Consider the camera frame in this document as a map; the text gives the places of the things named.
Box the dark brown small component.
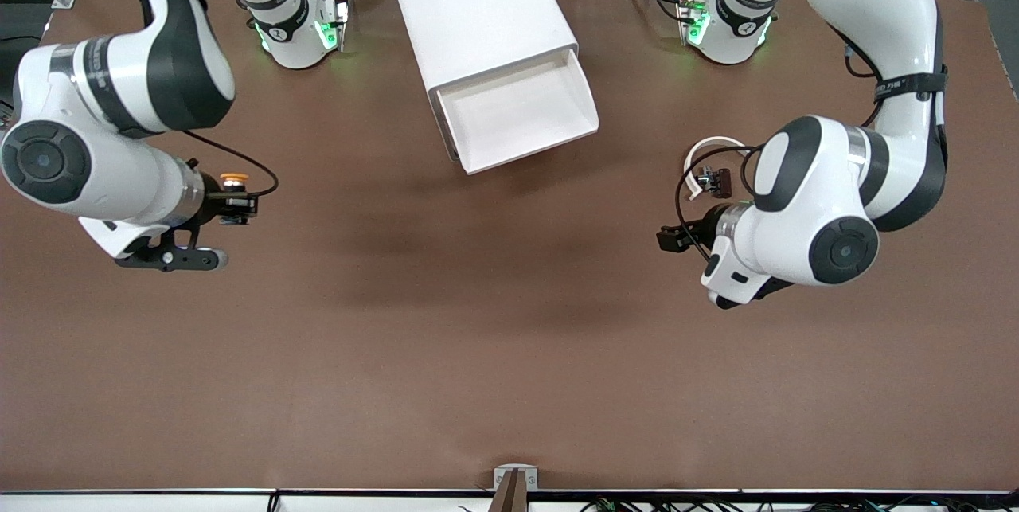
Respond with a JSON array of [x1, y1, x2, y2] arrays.
[[697, 166, 734, 200]]

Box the brown table mat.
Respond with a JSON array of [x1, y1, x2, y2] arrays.
[[0, 0, 1019, 494]]

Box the white curved plastic ring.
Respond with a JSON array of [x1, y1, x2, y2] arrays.
[[684, 136, 754, 201]]

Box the grey metal bracket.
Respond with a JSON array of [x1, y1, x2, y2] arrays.
[[493, 463, 540, 491]]

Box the white table edge rail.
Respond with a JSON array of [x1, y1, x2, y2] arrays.
[[0, 491, 1019, 512]]

